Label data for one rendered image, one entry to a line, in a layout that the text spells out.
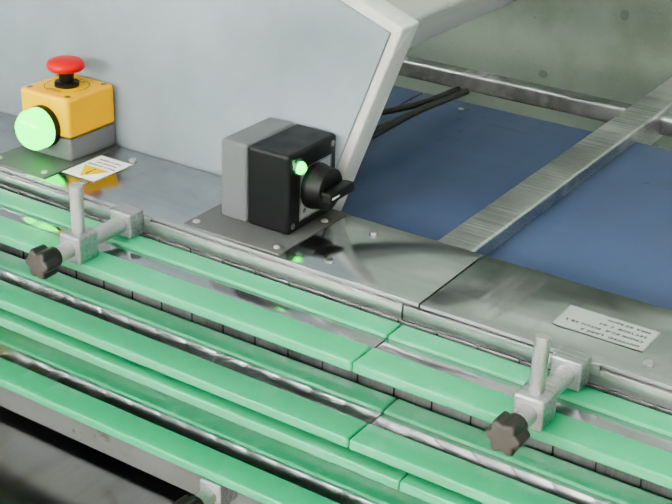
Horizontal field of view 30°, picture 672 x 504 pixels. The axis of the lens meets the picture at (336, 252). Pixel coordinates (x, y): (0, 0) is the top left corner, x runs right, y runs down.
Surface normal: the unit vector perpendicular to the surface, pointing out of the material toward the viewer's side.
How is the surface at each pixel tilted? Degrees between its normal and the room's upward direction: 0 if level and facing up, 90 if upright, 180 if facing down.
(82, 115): 90
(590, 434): 90
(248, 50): 0
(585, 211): 90
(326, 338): 90
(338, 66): 0
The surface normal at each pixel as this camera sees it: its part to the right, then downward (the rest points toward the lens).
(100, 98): 0.84, 0.26
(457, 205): 0.04, -0.90
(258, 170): -0.55, 0.35
